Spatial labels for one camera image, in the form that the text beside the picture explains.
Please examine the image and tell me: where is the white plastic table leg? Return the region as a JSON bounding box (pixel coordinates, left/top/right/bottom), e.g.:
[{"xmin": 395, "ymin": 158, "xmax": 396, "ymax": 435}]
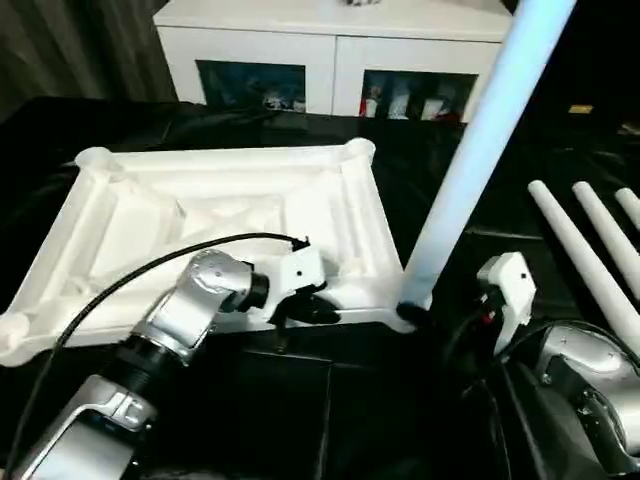
[
  {"xmin": 614, "ymin": 188, "xmax": 640, "ymax": 229},
  {"xmin": 397, "ymin": 0, "xmax": 579, "ymax": 321},
  {"xmin": 528, "ymin": 180, "xmax": 640, "ymax": 364},
  {"xmin": 572, "ymin": 182, "xmax": 640, "ymax": 266}
]

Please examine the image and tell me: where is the white plastic table top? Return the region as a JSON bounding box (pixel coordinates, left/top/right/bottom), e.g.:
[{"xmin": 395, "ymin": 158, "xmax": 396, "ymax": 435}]
[{"xmin": 0, "ymin": 137, "xmax": 436, "ymax": 370}]

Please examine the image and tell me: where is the black work mat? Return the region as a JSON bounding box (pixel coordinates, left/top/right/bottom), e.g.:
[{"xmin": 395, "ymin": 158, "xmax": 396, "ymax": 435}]
[{"xmin": 0, "ymin": 97, "xmax": 640, "ymax": 480}]

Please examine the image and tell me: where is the white cabinet with openings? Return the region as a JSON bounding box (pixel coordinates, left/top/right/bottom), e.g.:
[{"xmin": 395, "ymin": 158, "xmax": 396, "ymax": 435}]
[{"xmin": 152, "ymin": 0, "xmax": 512, "ymax": 124}]

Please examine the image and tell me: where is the grey curtain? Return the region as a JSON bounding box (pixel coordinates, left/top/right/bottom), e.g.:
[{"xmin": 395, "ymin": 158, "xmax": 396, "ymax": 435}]
[{"xmin": 0, "ymin": 0, "xmax": 180, "ymax": 124}]

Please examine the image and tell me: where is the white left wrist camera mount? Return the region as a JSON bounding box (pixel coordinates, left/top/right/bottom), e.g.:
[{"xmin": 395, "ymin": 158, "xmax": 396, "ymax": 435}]
[{"xmin": 264, "ymin": 244, "xmax": 330, "ymax": 325}]

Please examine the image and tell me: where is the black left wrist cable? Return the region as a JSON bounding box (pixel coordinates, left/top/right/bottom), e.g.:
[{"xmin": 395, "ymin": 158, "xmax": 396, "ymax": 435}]
[{"xmin": 0, "ymin": 232, "xmax": 311, "ymax": 480}]

